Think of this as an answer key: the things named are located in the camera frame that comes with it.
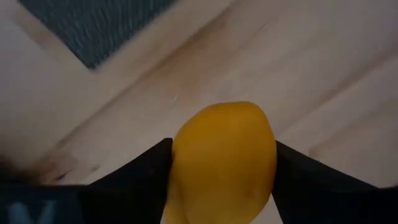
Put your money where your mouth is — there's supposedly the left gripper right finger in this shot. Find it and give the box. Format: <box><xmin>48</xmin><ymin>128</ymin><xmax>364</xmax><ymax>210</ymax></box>
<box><xmin>272</xmin><ymin>140</ymin><xmax>398</xmax><ymax>224</ymax></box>

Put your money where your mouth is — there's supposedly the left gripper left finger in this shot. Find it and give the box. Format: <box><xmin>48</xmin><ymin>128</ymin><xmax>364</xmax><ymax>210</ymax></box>
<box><xmin>79</xmin><ymin>138</ymin><xmax>174</xmax><ymax>224</ymax></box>

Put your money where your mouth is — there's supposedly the yellow mango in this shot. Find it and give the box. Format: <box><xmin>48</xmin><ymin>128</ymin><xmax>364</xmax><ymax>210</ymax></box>
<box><xmin>161</xmin><ymin>101</ymin><xmax>278</xmax><ymax>224</ymax></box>

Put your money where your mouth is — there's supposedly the dark grey woven placemat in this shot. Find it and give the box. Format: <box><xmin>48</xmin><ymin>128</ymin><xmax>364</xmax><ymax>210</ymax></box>
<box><xmin>17</xmin><ymin>0</ymin><xmax>180</xmax><ymax>70</ymax></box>

